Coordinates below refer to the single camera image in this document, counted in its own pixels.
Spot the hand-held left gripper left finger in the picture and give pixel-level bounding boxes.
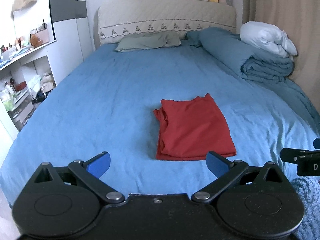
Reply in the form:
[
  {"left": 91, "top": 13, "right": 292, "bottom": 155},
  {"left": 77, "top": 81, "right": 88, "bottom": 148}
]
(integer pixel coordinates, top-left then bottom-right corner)
[{"left": 32, "top": 151, "right": 125, "bottom": 204}]

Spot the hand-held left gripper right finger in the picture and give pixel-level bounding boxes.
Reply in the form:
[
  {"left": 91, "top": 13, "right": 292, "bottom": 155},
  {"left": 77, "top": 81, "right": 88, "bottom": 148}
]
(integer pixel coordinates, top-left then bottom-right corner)
[{"left": 191, "top": 151, "right": 288, "bottom": 204}]

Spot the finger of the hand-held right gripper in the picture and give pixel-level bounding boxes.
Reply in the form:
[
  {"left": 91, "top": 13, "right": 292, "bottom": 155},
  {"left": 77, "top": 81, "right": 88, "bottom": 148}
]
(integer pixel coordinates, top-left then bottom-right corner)
[{"left": 280, "top": 148, "right": 310, "bottom": 165}]

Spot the red knit sweater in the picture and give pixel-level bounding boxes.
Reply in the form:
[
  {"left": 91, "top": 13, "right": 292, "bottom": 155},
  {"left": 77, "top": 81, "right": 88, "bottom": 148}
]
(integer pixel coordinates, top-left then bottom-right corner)
[{"left": 153, "top": 93, "right": 237, "bottom": 161}]

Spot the blue fuzzy rug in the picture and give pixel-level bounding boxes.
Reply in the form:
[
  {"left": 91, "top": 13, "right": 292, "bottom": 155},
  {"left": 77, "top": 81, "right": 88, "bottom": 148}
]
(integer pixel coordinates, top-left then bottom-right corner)
[{"left": 290, "top": 176, "right": 320, "bottom": 240}]

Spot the bed with blue sheet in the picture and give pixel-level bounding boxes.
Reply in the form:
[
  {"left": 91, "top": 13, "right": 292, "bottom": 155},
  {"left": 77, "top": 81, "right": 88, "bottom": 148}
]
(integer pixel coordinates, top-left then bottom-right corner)
[{"left": 0, "top": 44, "right": 320, "bottom": 205}]

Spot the beige soft toy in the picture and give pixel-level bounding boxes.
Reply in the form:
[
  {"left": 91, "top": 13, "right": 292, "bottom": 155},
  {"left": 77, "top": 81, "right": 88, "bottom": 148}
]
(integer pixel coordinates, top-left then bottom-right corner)
[{"left": 41, "top": 72, "right": 56, "bottom": 91}]

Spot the folded blue duvet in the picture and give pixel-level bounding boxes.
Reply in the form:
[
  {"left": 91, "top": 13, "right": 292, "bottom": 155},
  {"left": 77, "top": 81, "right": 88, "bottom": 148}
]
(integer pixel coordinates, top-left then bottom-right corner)
[{"left": 186, "top": 27, "right": 295, "bottom": 83}]

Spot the white pillow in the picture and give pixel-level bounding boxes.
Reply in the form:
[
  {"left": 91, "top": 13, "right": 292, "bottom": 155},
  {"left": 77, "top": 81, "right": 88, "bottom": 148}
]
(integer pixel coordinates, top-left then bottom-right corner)
[{"left": 240, "top": 21, "right": 298, "bottom": 57}]

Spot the white shelf unit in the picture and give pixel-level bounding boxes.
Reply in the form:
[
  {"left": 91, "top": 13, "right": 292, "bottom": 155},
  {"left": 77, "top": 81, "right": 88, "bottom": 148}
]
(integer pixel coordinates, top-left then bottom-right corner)
[{"left": 0, "top": 39, "right": 58, "bottom": 140}]

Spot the large green pillow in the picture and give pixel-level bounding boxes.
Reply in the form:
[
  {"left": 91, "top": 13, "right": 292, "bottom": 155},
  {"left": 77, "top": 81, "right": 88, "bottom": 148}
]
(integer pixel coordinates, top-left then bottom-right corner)
[{"left": 114, "top": 32, "right": 168, "bottom": 52}]

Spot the small green pillow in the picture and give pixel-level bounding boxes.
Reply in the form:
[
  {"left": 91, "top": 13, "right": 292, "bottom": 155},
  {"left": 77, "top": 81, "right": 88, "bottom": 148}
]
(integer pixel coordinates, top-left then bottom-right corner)
[{"left": 165, "top": 31, "right": 182, "bottom": 47}]

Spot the white and grey wardrobe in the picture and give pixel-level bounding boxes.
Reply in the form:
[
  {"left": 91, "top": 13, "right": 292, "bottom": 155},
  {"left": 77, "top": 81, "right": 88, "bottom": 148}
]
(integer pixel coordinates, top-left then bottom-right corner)
[{"left": 49, "top": 0, "right": 95, "bottom": 85}]

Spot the brown teddy bear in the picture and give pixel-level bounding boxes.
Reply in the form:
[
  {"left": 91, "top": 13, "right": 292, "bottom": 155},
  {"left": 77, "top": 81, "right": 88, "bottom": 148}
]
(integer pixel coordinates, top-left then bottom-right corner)
[{"left": 29, "top": 34, "right": 43, "bottom": 48}]

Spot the pink storage box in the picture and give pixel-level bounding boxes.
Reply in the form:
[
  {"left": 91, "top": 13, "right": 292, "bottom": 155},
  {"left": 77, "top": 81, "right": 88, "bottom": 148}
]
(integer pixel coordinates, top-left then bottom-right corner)
[{"left": 36, "top": 28, "right": 50, "bottom": 43}]

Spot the beige curtain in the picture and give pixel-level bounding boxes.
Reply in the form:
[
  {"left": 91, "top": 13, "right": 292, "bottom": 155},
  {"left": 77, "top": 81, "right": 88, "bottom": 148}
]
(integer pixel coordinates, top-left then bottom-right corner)
[{"left": 242, "top": 0, "right": 320, "bottom": 110}]

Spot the cream quilted headboard cover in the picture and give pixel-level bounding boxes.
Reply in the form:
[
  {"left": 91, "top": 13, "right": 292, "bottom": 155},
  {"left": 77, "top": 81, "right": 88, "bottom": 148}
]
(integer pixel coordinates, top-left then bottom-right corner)
[{"left": 97, "top": 0, "right": 237, "bottom": 47}]

